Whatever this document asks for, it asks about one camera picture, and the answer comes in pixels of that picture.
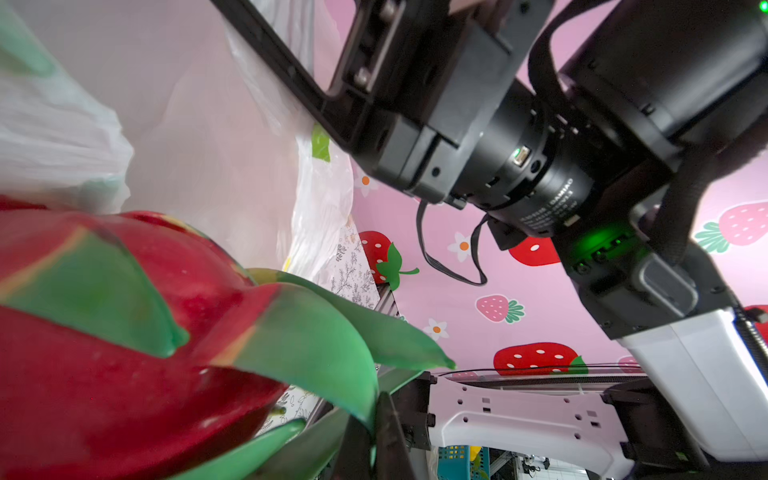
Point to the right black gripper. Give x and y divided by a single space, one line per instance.
416 85

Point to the red fake dragon fruit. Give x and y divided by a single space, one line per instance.
135 347

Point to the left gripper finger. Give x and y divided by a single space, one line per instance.
382 454

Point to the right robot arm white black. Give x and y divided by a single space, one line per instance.
609 159

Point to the white lemon print plastic bag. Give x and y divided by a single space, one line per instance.
120 106

